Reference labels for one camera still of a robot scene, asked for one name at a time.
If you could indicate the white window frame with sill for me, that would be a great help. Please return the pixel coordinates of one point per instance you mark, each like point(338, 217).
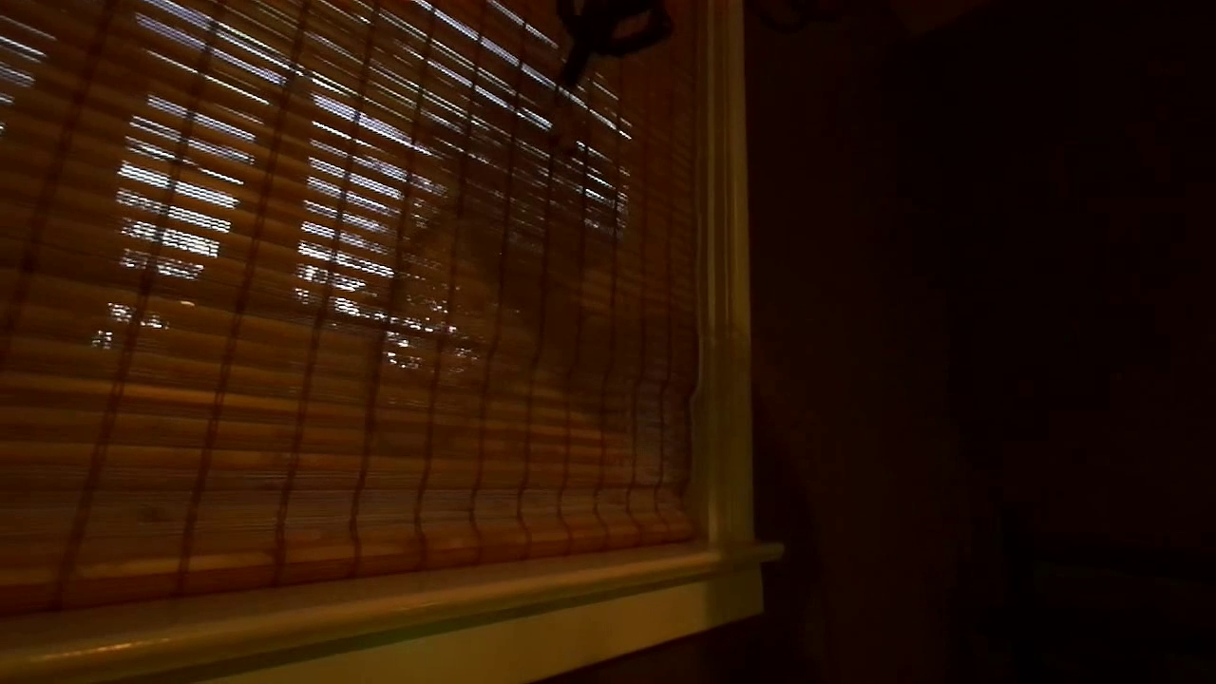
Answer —
point(723, 382)

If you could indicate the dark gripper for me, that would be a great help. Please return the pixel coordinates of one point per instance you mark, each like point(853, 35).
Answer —
point(614, 26)

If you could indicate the brown bamboo window blind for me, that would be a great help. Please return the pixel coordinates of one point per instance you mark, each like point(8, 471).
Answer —
point(345, 318)

